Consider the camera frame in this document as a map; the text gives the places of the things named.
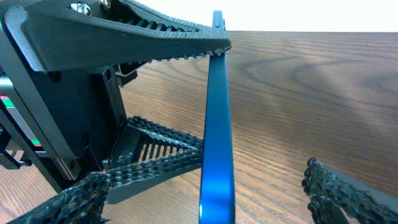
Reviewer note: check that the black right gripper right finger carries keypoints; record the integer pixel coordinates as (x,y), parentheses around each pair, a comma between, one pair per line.
(335,196)

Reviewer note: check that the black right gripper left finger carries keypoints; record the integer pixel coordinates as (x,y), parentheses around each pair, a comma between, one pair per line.
(81,203)

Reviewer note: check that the blue Galaxy smartphone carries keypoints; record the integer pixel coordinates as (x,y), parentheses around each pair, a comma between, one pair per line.
(217,194)

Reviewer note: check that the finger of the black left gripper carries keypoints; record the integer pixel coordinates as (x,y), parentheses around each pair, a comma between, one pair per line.
(65,35)
(147,154)

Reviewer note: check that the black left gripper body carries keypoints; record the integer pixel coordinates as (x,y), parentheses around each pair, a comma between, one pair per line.
(66,122)

